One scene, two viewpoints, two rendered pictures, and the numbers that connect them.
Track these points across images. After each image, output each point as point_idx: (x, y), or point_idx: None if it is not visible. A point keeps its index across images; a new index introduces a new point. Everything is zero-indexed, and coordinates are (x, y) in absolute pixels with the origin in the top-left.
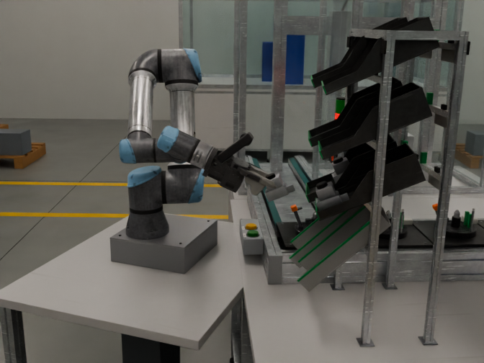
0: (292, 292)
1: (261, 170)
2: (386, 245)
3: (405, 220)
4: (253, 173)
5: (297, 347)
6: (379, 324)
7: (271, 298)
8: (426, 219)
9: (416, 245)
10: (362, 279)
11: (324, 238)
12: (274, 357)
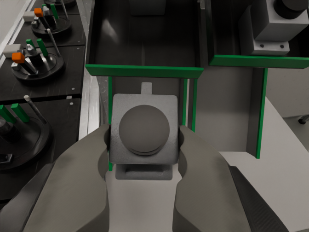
0: (132, 191)
1: (71, 166)
2: (81, 74)
3: (18, 49)
4: (243, 202)
5: (253, 182)
6: (186, 113)
7: (151, 218)
8: (5, 39)
9: (83, 55)
10: (104, 115)
11: (193, 103)
12: (283, 207)
